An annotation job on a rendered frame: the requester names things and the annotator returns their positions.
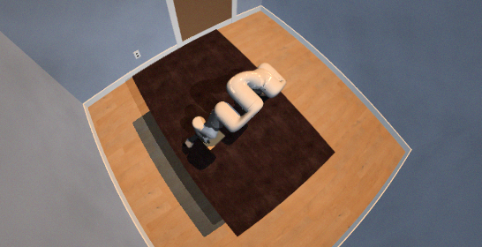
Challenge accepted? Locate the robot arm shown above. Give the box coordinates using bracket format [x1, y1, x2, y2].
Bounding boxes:
[185, 63, 286, 148]

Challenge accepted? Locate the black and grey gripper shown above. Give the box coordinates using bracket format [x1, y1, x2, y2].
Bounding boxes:
[201, 136, 211, 144]

